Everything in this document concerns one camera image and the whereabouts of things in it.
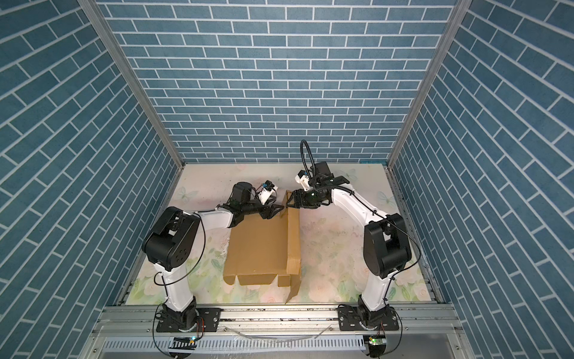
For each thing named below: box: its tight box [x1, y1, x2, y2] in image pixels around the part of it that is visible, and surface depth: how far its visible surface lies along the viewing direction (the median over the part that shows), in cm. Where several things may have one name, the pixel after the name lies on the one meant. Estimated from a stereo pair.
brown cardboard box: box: [223, 190, 302, 304], surface depth 86 cm
